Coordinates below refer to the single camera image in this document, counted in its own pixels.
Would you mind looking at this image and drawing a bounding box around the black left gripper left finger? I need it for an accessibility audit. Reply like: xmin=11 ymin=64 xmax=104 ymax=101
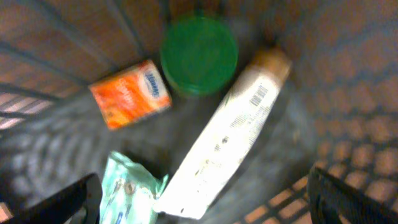
xmin=4 ymin=173 xmax=103 ymax=224

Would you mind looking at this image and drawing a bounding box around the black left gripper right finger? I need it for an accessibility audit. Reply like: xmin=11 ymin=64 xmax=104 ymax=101
xmin=307 ymin=167 xmax=397 ymax=223

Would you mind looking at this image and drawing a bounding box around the mint green wipes packet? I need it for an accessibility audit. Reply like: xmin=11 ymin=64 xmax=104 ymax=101
xmin=99 ymin=151 xmax=169 ymax=224

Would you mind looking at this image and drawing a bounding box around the white tube with tan cap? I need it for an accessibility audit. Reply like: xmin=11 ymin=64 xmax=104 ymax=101
xmin=153 ymin=48 xmax=292 ymax=220

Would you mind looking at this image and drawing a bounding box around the orange tissue pack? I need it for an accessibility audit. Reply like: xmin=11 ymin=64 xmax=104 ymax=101
xmin=89 ymin=60 xmax=172 ymax=130

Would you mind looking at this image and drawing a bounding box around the green lid jar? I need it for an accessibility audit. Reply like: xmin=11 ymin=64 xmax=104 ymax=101
xmin=160 ymin=16 xmax=239 ymax=96

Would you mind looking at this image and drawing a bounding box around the grey plastic mesh basket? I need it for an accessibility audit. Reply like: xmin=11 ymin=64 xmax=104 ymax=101
xmin=1 ymin=0 xmax=397 ymax=223

